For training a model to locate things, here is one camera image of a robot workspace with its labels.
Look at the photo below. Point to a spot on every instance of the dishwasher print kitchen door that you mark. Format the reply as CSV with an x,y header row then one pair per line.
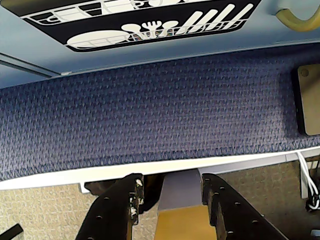
x,y
175,45

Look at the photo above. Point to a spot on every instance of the tan wooden board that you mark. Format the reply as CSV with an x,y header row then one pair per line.
x,y
310,100

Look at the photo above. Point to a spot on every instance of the gray and yellow box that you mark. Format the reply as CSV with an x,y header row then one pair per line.
x,y
180,217

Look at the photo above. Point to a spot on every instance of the blue textured mat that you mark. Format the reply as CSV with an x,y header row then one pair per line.
x,y
150,112

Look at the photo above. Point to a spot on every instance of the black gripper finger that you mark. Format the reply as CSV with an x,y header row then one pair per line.
x,y
237,215
112,212

